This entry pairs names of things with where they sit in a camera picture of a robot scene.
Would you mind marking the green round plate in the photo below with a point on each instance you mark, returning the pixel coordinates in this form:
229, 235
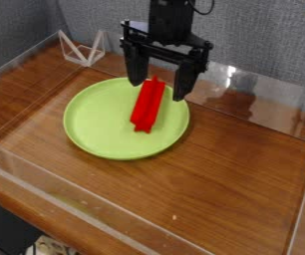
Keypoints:
97, 121

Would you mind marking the red plastic block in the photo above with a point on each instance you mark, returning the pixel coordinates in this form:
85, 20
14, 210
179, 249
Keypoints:
147, 105

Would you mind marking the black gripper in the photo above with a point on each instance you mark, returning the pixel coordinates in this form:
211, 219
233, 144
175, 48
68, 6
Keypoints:
167, 40

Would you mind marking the clear acrylic corner bracket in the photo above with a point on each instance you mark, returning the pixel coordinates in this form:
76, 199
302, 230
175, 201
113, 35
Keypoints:
80, 54

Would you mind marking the clear acrylic enclosure wall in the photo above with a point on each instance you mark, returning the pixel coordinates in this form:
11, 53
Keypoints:
221, 194

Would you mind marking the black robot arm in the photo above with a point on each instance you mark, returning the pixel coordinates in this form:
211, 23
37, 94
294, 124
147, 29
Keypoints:
173, 9

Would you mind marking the black box under table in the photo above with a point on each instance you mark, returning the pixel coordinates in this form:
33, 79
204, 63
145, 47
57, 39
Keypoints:
17, 233

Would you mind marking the white power strip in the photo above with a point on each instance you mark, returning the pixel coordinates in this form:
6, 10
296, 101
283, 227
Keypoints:
49, 246

